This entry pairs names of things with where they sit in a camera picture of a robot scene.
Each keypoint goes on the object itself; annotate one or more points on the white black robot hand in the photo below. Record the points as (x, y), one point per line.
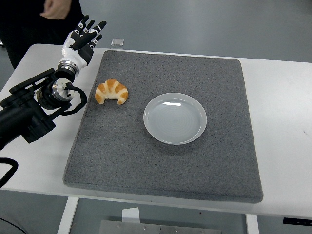
(76, 54)

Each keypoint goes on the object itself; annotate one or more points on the golden croissant bread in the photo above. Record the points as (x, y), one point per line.
(112, 89)

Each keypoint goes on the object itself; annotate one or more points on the white round plate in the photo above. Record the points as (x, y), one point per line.
(174, 122)

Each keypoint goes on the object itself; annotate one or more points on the grey metal plate with screws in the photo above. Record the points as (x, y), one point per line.
(146, 229)

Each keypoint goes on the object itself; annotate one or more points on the silver square floor cover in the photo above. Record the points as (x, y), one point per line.
(117, 42)

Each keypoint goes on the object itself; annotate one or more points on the person's hand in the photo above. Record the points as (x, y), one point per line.
(57, 8)

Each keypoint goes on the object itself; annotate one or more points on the person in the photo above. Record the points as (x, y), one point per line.
(14, 29)

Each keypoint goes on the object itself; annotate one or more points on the grey felt mat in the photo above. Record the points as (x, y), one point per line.
(146, 170)

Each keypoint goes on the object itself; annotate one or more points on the white table leg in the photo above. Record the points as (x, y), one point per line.
(67, 217)
(252, 225)

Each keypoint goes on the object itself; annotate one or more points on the black table control panel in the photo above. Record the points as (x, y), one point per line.
(297, 220)

